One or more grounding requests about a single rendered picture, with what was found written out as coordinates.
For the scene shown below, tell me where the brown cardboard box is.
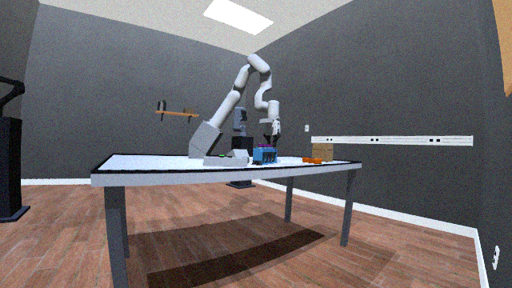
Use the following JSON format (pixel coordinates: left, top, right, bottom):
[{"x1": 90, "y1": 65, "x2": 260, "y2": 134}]
[{"x1": 312, "y1": 143, "x2": 334, "y2": 162}]

